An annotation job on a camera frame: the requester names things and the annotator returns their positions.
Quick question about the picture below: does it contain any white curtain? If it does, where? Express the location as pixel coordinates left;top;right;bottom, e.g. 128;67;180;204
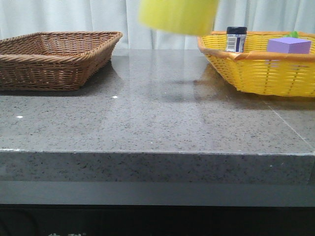
0;0;315;50

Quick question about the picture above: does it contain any yellow-green tape roll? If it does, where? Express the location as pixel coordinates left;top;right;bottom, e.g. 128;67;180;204
138;0;219;35

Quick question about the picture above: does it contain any toy carrot with leaves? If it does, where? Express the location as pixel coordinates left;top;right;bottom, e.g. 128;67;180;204
284;31;299;38

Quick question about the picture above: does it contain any yellow woven basket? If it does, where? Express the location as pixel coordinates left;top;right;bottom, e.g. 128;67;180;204
197;31;315;97

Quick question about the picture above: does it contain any small dark-lidded jar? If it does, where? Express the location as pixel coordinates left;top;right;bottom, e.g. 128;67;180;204
225;27;247;53

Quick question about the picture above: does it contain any purple foam cube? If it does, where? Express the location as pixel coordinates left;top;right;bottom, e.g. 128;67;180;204
266;37;312;54

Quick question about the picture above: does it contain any brown wicker basket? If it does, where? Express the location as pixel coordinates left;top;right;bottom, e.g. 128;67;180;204
0;31;123;91

